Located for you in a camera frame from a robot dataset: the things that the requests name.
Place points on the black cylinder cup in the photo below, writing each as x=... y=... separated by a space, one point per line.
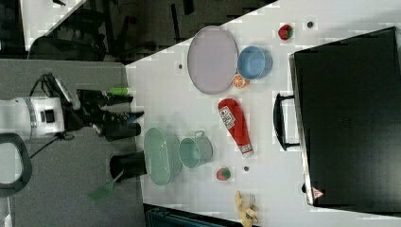
x=130 y=165

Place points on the red strawberry toy far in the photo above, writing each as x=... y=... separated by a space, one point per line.
x=285 y=32

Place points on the blue bowl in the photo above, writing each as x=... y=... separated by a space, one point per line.
x=254 y=63

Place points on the red strawberry toy near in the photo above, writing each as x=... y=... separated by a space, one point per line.
x=224 y=174

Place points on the green spatula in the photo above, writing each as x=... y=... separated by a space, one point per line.
x=105 y=190

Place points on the grey round plate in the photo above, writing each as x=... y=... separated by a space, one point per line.
x=212 y=60

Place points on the yellow plush toy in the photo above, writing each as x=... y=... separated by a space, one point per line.
x=244 y=206

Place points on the orange slice toy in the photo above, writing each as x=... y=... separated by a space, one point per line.
x=239 y=82

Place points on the green metal pot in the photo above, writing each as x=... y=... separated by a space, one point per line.
x=195 y=151

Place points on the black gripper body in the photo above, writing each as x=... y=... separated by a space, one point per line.
x=85 y=110

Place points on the green oval strainer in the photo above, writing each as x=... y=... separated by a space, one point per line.
x=161 y=149

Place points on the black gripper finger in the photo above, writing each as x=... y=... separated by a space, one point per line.
x=122 y=132
x=122 y=117

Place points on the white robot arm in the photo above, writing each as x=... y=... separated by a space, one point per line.
x=43 y=116

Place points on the red plush ketchup bottle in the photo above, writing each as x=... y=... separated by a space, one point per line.
x=234 y=120

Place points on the black toaster oven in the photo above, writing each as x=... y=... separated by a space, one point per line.
x=347 y=99

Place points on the red strawberry toy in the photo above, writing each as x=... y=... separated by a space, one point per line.
x=285 y=32
x=224 y=174

